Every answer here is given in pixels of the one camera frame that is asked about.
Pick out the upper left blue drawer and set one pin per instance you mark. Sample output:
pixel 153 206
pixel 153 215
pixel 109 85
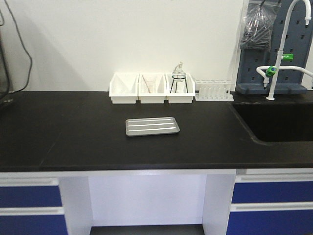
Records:
pixel 30 196

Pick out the left white storage bin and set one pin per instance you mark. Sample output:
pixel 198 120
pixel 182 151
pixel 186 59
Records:
pixel 124 88

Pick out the dark appliance at left edge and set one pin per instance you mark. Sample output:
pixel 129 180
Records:
pixel 5 81

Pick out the white test tube rack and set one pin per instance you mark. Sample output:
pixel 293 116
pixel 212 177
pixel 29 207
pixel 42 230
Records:
pixel 213 90

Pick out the white lab faucet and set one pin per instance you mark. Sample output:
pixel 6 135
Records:
pixel 273 71

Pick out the clear glass flask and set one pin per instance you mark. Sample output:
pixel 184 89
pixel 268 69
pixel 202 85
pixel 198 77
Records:
pixel 178 75

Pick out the black sink basin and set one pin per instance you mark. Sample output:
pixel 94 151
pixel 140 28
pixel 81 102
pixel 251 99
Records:
pixel 276 123

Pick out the lower right blue drawer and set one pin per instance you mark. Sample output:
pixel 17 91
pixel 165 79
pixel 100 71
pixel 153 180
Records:
pixel 271 223

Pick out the upper right blue drawer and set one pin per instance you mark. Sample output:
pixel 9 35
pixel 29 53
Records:
pixel 273 192

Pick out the right white storage bin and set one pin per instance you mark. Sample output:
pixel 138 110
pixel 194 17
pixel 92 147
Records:
pixel 185 91

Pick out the grey pegboard drying rack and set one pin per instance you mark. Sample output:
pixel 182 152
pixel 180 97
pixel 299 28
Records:
pixel 298 43

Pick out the lower left blue drawer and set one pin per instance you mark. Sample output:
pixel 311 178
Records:
pixel 33 225

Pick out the blue drawer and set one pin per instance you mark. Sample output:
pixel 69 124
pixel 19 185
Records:
pixel 273 192
pixel 271 223
pixel 30 196
pixel 33 225

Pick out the white storage bin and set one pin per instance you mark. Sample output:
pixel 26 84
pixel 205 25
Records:
pixel 124 88
pixel 185 91
pixel 157 84

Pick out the middle white storage bin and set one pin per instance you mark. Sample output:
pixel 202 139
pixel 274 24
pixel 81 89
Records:
pixel 157 84

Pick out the silver metal tray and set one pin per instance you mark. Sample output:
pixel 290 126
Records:
pixel 151 126

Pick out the clear bag of pegs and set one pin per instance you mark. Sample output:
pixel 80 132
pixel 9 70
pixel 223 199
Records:
pixel 259 21

